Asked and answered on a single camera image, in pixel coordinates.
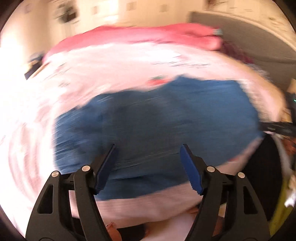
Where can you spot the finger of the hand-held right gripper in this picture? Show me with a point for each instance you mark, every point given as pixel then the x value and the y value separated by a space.
pixel 277 127

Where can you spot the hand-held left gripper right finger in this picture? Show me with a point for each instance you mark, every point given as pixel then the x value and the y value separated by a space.
pixel 192 169

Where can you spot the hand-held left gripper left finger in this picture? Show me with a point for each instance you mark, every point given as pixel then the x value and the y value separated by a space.
pixel 105 169

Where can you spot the blue denim pants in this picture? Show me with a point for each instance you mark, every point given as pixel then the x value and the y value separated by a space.
pixel 157 120

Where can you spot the person's left hand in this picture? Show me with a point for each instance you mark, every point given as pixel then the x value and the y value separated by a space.
pixel 114 231

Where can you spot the blue floral cloth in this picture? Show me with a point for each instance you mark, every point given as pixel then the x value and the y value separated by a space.
pixel 261 71

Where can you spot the black cloth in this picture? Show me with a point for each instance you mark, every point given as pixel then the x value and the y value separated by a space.
pixel 263 176

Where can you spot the grey quilted headboard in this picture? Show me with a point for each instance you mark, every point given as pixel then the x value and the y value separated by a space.
pixel 261 44

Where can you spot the striped maroon pillow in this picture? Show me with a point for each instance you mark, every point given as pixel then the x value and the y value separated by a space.
pixel 238 53

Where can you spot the yellow-green cloth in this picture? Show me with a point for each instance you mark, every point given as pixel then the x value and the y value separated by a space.
pixel 281 208

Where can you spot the teal patterned cloth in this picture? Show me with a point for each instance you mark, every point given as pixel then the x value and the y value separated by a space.
pixel 217 32

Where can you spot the pink strawberry print bedsheet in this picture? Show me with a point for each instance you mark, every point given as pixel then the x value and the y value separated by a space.
pixel 111 67

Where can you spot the dark floral cloth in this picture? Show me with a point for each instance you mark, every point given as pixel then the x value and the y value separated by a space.
pixel 33 67

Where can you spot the pink quilt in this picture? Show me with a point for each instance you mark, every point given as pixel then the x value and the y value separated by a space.
pixel 148 34

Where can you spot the black hanging bag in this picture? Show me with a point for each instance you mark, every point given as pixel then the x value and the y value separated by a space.
pixel 68 15

